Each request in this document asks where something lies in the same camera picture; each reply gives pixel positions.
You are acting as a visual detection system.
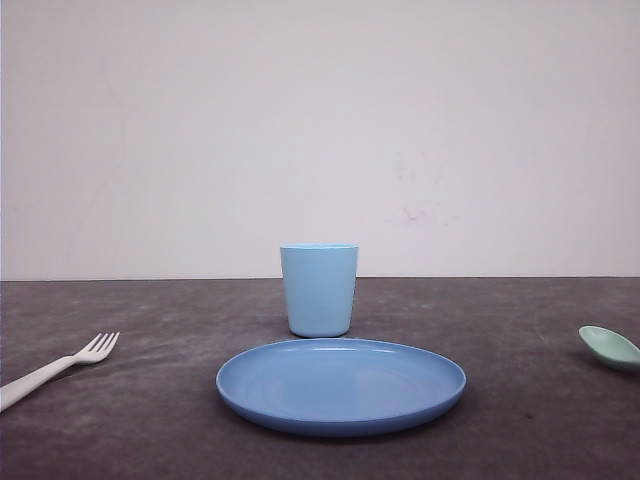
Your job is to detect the light blue plastic cup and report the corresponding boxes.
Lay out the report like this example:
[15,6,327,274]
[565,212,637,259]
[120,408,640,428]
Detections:
[280,243,359,338]

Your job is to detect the mint green plastic spoon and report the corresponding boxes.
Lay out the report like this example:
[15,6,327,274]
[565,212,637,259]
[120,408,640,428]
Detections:
[578,325,639,372]

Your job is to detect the white plastic fork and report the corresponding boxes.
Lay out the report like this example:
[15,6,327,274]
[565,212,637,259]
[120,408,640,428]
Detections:
[1,332,120,412]

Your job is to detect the blue plastic plate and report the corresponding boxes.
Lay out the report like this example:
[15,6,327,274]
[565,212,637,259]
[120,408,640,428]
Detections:
[216,338,467,437]

